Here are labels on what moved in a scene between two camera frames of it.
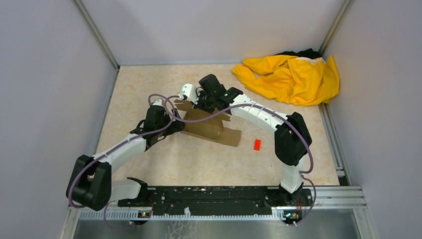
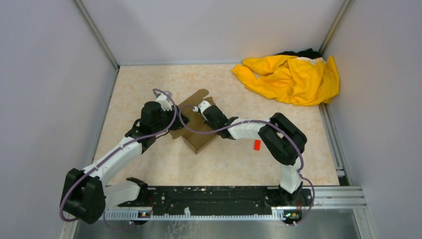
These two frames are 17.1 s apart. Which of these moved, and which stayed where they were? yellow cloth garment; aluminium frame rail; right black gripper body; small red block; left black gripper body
Moved: right black gripper body
Stayed: aluminium frame rail; yellow cloth garment; left black gripper body; small red block
